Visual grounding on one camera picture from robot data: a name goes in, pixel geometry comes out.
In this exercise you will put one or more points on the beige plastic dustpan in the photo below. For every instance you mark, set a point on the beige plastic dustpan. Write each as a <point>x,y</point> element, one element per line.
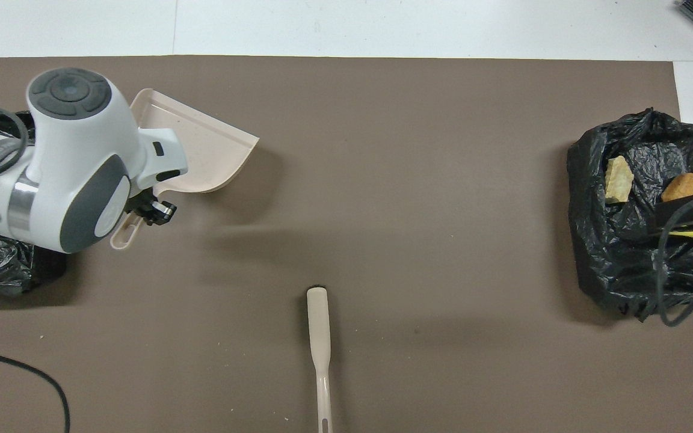
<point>202,150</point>

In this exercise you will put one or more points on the left black trash bag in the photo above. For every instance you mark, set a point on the left black trash bag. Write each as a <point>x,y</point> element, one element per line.
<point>623,258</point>

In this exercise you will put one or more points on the brown bread nugget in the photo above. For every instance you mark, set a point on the brown bread nugget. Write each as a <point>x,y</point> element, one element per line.
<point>682,187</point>

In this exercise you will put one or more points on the brown table mat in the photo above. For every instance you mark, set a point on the brown table mat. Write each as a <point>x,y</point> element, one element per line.
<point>382,180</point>

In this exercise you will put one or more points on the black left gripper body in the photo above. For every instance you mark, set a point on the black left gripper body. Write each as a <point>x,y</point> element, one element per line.
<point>137,204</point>

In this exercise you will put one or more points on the beige hand brush black bristles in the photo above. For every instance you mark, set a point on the beige hand brush black bristles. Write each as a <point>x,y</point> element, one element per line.
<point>319,337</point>

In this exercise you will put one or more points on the striped bread piece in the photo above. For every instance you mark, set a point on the striped bread piece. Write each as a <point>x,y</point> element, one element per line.
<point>618,179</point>

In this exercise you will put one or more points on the yellow sponge piece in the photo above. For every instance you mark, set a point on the yellow sponge piece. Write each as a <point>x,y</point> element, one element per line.
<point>689,233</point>

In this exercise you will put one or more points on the black bag lined pink bin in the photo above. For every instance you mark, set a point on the black bag lined pink bin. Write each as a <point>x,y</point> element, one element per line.
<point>15,267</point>

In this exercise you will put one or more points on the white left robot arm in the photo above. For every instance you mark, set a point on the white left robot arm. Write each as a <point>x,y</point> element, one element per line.
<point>70,168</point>

